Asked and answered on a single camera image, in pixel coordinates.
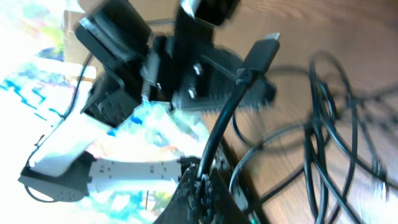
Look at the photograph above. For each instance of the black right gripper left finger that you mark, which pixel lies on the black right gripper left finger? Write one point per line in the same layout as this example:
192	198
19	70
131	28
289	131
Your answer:
183	207

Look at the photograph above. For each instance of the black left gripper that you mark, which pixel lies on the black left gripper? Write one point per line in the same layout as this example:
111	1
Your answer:
191	73

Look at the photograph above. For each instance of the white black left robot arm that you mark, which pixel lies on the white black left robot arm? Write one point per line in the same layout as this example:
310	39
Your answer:
60	167

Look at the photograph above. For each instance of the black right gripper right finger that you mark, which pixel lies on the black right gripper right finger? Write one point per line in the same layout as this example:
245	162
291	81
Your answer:
219	206

